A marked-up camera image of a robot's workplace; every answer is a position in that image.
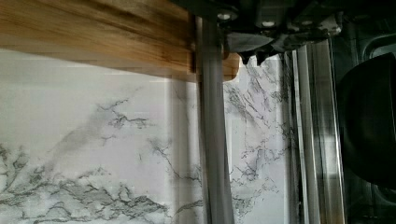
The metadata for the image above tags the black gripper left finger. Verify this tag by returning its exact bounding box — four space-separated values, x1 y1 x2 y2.
222 32 274 65

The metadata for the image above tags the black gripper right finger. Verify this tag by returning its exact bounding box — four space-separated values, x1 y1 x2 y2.
255 13 343 65

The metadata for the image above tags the bamboo cutting board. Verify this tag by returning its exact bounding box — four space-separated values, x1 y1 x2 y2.
0 0 242 83

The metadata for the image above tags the black round plate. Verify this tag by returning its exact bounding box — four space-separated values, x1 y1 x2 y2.
336 53 395 189

